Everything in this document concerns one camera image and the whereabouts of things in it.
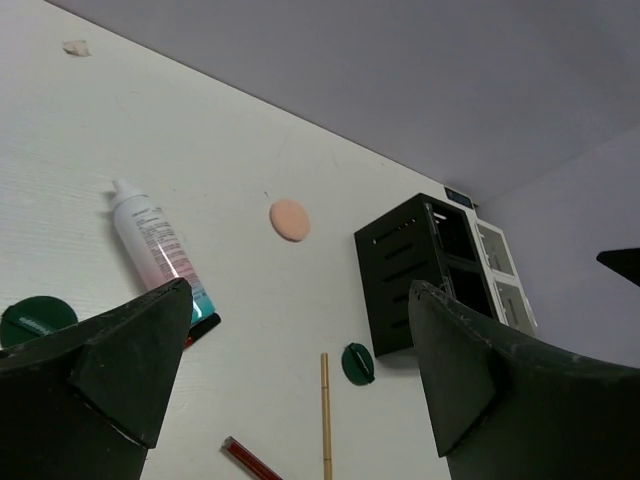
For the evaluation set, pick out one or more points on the dark green round puff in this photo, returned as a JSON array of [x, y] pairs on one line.
[[33, 318], [357, 364]]

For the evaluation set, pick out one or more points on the white pink teal spray bottle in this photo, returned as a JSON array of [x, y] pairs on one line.
[[154, 247]]

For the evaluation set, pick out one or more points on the pink round makeup puff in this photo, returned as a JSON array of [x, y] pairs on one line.
[[290, 220]]

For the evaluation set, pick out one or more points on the small white paper scrap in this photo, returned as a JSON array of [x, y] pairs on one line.
[[76, 48]]

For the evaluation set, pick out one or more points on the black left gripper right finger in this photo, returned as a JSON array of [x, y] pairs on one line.
[[505, 405]]

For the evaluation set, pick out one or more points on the white slotted organizer box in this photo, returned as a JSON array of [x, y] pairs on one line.
[[506, 290]]

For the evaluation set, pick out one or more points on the black slotted organizer box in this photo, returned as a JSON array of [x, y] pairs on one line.
[[421, 239]]

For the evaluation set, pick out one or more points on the dark green round puff left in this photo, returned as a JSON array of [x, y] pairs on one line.
[[33, 318]]

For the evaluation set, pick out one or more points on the gold makeup stick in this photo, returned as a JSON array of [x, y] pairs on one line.
[[326, 418]]

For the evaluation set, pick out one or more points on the blue table label right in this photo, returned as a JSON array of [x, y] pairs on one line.
[[459, 198]]

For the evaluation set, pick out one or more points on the red black lip gloss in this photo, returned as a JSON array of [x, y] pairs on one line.
[[201, 328]]

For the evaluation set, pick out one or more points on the dark green round puff right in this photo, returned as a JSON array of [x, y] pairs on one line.
[[357, 364]]

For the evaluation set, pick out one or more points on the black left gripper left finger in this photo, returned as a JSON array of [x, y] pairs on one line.
[[88, 401]]

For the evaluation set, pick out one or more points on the red lip gloss tube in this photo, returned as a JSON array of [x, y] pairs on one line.
[[247, 460]]

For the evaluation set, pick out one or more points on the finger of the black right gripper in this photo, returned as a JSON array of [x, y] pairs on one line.
[[624, 262]]

